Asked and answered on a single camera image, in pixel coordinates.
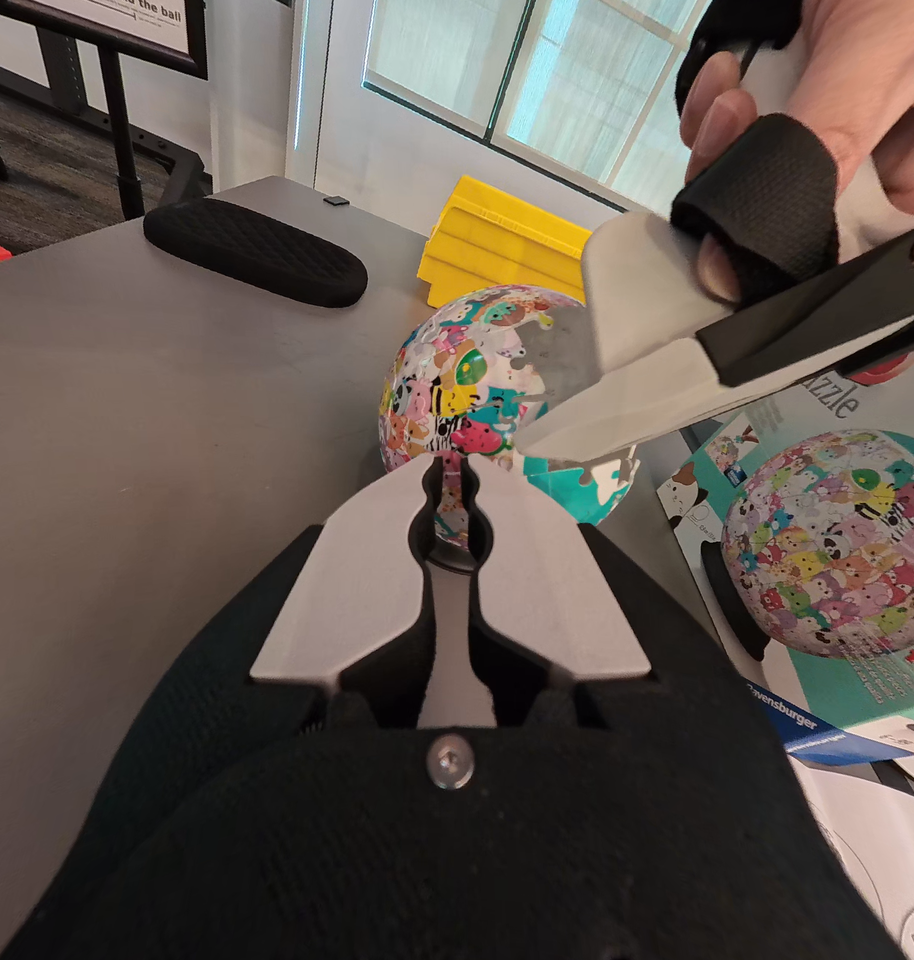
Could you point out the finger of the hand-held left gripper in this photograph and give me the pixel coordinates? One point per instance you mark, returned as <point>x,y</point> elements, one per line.
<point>652,397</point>
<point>697,416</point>

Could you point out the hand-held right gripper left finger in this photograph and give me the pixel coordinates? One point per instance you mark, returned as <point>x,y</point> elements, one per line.
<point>352,585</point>

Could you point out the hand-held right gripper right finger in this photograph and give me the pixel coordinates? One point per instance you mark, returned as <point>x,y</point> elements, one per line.
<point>547,592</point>

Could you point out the colourful puzzle ball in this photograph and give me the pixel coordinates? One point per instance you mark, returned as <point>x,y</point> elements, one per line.
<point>457,390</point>

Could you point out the black ball stand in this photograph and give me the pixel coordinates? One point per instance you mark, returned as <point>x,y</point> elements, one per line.
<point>449,561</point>

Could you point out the teal puzzle box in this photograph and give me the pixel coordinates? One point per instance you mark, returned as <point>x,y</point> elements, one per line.
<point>824,540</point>

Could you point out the person's left hand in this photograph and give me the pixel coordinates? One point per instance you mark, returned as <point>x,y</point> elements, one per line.
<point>869,90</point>

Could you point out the stack of yellow bins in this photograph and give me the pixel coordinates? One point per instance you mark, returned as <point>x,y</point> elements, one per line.
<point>502,240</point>

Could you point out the black padded wrist rest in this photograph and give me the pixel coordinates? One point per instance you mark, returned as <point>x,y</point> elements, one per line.
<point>254,251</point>

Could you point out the white instruction sheet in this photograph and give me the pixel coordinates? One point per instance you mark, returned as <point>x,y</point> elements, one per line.
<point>869,847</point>

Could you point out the black metal sign stand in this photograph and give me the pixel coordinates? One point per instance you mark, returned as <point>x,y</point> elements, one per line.
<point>123,135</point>

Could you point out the black framed sign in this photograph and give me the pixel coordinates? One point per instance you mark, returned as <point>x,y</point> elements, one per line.
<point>126,26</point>

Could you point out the window with dark frame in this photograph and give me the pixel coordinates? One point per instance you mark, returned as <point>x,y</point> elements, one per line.
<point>569,75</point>

